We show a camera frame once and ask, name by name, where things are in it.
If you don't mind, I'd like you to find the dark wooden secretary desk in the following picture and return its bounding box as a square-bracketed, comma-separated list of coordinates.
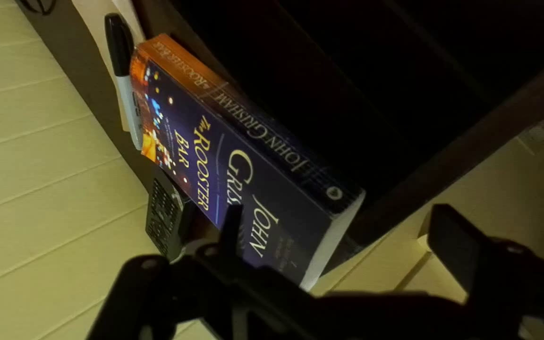
[14, 0, 544, 273]

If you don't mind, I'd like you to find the black capped marker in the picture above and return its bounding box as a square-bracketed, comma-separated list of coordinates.
[103, 13, 145, 151]

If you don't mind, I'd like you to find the small black patterned box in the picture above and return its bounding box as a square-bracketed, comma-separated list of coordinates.
[143, 175, 192, 260]

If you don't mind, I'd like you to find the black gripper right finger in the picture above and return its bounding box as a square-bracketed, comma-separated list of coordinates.
[424, 202, 544, 340]

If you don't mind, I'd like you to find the blue John Grisham paperback book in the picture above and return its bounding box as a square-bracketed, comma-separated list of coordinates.
[128, 32, 368, 292]

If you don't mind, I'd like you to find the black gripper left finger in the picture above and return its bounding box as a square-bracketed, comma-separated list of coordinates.
[84, 202, 268, 340]

